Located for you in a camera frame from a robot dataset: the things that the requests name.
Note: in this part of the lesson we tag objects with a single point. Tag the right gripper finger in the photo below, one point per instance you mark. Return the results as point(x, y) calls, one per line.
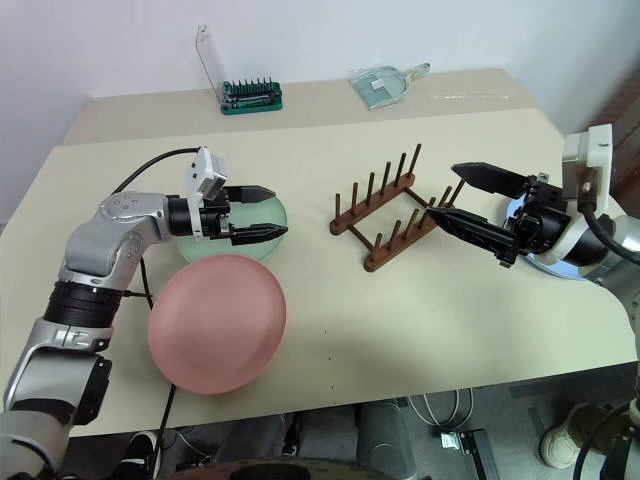
point(475, 230)
point(487, 177)

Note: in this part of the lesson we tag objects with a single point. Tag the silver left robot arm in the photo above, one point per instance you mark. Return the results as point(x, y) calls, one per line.
point(100, 235)

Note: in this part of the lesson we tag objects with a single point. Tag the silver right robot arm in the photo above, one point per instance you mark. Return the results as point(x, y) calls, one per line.
point(620, 235)

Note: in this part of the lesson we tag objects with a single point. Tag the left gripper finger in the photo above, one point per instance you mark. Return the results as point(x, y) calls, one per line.
point(260, 234)
point(252, 193)

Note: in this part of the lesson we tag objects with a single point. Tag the wooden dish rack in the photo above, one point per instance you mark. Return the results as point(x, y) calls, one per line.
point(390, 253)

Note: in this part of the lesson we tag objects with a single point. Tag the green plate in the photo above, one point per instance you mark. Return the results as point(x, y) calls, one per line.
point(260, 215)

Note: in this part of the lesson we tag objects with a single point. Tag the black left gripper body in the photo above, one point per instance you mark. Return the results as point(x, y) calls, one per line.
point(217, 220)

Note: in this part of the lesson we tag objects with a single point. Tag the clear plastic rod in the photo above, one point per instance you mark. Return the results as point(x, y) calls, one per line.
point(470, 95)

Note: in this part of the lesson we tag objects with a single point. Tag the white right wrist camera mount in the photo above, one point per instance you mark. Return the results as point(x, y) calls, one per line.
point(597, 145)

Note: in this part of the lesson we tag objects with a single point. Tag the red plate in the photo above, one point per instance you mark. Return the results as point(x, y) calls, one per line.
point(220, 325)

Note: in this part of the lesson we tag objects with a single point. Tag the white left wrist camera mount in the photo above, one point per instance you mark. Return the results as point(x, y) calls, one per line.
point(202, 170)

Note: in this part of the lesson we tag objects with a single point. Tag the blue plate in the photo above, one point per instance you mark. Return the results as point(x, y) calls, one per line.
point(565, 270)

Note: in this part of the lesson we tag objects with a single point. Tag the black sneaker white sole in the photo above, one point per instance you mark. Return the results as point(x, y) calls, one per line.
point(142, 450)

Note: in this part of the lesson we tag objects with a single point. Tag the clear green dustpan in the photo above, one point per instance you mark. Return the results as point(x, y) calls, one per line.
point(382, 87)

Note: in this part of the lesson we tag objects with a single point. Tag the grey cylindrical post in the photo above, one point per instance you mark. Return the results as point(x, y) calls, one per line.
point(387, 430)

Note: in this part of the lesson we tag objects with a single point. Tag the black metal bracket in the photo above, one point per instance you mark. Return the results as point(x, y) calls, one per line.
point(470, 450)

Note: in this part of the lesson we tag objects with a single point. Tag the green screwdriver bit set case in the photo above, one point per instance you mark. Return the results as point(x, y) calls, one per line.
point(252, 102)

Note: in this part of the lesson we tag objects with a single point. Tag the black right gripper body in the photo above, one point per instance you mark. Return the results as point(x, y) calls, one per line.
point(542, 220)

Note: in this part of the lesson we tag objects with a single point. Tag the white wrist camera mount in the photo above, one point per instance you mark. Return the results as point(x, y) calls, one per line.
point(202, 170)
point(597, 145)

